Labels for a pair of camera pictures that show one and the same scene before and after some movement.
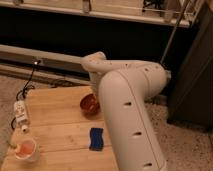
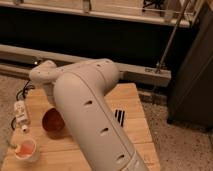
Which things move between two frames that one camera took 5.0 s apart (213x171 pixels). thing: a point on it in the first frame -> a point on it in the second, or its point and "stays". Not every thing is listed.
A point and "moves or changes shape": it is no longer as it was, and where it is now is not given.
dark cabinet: x=191 y=92 stays
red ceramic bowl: x=89 y=106 moves or changes shape
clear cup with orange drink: x=26 y=150 stays
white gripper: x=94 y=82 -> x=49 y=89
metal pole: x=176 y=26 stays
